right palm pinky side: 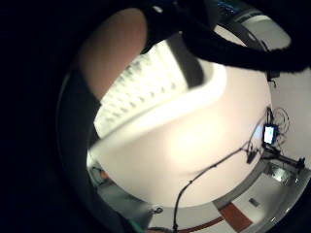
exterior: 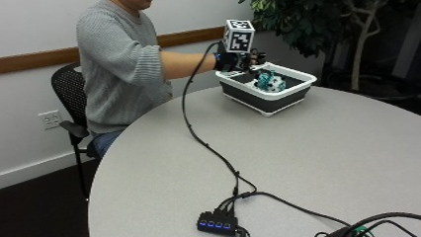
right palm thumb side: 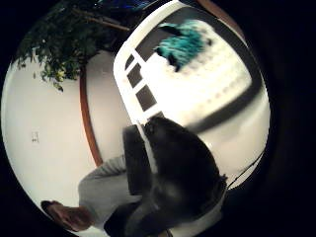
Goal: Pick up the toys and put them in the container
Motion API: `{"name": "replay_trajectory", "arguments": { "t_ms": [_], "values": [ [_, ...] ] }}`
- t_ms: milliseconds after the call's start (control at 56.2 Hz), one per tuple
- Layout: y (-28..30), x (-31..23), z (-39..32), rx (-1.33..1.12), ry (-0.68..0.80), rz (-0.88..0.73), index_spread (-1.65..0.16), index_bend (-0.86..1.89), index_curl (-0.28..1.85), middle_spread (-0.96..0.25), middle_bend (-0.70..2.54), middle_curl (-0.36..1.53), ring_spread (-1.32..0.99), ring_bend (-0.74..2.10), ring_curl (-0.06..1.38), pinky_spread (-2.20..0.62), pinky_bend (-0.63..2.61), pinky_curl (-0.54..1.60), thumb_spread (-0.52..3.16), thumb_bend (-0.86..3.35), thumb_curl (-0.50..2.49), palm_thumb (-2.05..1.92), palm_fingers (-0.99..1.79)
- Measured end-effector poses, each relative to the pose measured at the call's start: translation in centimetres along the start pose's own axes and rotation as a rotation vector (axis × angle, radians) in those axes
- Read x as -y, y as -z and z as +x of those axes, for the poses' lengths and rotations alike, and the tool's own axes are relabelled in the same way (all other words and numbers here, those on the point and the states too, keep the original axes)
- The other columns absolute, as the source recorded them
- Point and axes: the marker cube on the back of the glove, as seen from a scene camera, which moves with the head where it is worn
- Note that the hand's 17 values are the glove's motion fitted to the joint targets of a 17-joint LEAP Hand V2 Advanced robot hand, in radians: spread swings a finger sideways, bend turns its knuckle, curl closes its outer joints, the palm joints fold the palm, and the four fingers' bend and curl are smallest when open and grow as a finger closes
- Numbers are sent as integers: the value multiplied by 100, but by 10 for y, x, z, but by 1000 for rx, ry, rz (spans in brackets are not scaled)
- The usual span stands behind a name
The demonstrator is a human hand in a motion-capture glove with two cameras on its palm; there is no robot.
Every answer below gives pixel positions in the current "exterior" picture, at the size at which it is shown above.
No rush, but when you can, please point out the teal and white soft toy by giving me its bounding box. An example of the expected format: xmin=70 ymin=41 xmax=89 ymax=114
xmin=255 ymin=70 xmax=287 ymax=93

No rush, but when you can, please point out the white marker cube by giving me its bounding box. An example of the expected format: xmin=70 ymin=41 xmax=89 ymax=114
xmin=221 ymin=19 xmax=257 ymax=54

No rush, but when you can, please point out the white and grey collapsible tub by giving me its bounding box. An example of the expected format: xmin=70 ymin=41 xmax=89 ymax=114
xmin=214 ymin=61 xmax=318 ymax=118

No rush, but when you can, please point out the indoor tree plant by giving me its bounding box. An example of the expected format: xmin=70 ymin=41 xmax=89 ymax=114
xmin=238 ymin=0 xmax=421 ymax=92

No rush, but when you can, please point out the the person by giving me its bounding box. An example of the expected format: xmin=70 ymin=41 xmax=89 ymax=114
xmin=74 ymin=0 xmax=219 ymax=160

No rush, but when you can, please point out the black mesh office chair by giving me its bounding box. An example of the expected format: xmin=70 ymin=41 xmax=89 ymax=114
xmin=50 ymin=62 xmax=102 ymax=201

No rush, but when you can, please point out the black usb hub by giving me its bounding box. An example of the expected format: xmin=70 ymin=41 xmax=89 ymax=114
xmin=195 ymin=210 xmax=241 ymax=236

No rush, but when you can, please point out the black glove cable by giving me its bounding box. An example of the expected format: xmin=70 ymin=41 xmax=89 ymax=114
xmin=179 ymin=41 xmax=353 ymax=228

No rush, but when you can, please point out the wooden wall rail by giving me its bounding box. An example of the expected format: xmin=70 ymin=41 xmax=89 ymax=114
xmin=0 ymin=26 xmax=226 ymax=75

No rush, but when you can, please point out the white wall outlet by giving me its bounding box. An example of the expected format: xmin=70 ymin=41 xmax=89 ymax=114
xmin=37 ymin=109 xmax=62 ymax=131

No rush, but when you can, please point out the black cable bundle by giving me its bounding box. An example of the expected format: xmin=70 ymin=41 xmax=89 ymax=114
xmin=313 ymin=211 xmax=421 ymax=237

